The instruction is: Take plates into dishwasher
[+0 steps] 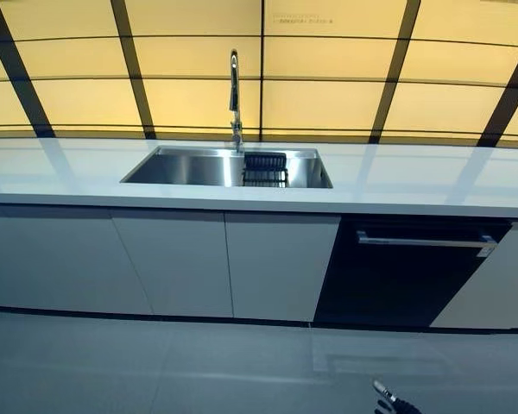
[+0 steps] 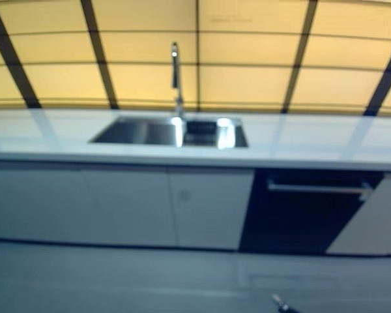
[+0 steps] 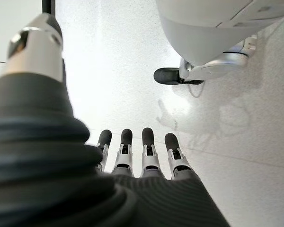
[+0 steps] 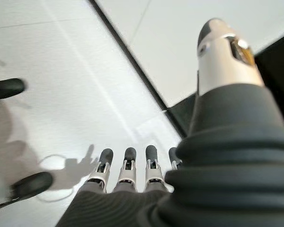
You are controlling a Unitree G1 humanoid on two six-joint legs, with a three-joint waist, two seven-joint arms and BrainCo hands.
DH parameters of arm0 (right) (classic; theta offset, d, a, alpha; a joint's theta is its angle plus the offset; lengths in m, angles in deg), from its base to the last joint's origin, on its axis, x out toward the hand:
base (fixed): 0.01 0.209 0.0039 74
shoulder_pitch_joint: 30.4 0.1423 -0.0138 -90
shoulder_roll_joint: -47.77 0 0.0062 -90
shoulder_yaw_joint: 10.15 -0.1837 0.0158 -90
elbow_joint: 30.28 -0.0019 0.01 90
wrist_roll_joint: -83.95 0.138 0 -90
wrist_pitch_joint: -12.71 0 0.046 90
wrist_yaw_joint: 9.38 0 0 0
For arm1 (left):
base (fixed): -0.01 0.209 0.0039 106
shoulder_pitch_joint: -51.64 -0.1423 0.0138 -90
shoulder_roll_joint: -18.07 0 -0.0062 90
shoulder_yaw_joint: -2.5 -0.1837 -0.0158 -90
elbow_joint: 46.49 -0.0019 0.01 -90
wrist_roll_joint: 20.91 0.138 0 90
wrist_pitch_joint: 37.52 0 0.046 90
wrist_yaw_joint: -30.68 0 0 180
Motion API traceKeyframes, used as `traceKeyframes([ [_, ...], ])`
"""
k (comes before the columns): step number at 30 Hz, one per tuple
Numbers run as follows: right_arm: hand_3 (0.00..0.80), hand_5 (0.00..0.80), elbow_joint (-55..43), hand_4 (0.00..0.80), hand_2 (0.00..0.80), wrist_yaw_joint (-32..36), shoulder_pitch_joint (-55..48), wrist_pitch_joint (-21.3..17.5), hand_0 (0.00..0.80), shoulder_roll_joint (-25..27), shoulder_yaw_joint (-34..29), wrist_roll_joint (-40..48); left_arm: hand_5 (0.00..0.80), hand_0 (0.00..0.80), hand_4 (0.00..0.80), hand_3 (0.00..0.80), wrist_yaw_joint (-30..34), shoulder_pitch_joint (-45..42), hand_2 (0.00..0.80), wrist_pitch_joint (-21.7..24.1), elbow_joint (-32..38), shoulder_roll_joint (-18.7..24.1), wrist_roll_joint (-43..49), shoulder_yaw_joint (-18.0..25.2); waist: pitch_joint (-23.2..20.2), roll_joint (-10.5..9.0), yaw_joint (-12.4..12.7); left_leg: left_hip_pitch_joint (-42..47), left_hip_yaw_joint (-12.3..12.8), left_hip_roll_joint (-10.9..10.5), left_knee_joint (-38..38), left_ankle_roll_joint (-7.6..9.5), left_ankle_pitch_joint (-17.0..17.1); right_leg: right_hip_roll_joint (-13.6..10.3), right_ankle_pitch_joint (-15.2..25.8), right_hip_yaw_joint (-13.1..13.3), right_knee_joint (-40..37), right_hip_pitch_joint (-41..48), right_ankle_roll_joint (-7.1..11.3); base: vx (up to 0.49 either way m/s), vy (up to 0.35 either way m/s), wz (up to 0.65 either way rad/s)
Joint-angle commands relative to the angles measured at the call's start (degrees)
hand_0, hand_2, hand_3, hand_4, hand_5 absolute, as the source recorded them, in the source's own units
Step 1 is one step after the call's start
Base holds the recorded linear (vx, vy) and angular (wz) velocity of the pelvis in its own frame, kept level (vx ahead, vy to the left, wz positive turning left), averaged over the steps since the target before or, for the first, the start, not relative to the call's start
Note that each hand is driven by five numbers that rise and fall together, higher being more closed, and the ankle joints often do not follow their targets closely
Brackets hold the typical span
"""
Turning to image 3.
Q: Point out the black silver robot left hand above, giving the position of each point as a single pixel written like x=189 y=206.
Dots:
x=38 y=165

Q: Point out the black robot left foot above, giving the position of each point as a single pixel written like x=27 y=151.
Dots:
x=166 y=75

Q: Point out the dark vertical cabinet trim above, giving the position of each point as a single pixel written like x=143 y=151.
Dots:
x=48 y=7

